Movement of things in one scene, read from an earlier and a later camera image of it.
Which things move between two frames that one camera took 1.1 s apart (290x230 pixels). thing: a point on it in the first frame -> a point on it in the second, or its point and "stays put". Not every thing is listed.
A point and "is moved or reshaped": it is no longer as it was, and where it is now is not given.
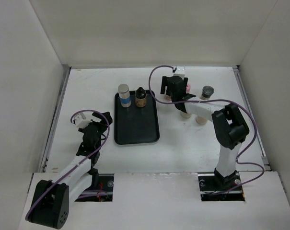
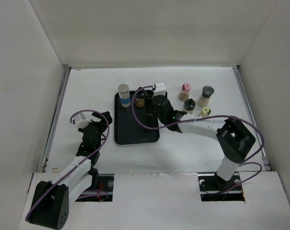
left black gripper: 102,124 stays put
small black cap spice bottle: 141,97 stays put
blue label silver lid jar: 124,95 stays put
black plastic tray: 134,125 stays put
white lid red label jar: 167,97 is moved or reshaped
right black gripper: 165,83 -> 166,95
